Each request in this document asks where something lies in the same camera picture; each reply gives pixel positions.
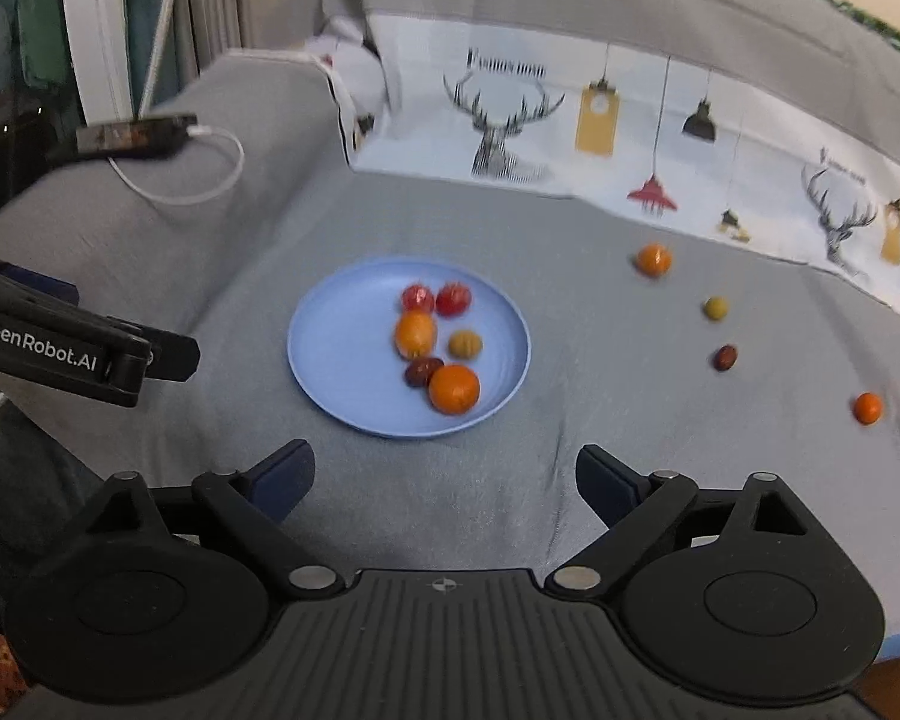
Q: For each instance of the grey curtain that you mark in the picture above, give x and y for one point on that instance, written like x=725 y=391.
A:
x=225 y=0

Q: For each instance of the small green fruit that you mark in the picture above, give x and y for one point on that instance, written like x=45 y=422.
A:
x=715 y=308
x=465 y=343

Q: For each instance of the blue plastic plate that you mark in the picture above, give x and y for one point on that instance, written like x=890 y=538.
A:
x=345 y=360

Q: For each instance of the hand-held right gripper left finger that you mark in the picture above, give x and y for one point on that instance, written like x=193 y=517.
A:
x=285 y=474

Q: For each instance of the white curved frame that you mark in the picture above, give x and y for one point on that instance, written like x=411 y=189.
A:
x=97 y=30

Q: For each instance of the black smartphone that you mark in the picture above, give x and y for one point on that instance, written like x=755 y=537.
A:
x=135 y=133

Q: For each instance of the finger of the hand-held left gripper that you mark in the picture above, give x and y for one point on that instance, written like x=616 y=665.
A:
x=174 y=356
x=58 y=291

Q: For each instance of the dark red date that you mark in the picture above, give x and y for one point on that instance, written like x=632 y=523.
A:
x=725 y=357
x=420 y=372

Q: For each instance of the red fruit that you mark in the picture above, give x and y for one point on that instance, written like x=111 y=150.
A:
x=454 y=299
x=417 y=298

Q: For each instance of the dark glass cabinet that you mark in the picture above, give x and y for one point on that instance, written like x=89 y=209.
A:
x=15 y=75

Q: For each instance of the small orange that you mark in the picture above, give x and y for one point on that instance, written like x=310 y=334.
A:
x=653 y=260
x=867 y=408
x=454 y=389

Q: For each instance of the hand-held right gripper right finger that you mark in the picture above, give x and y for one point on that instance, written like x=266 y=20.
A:
x=607 y=477

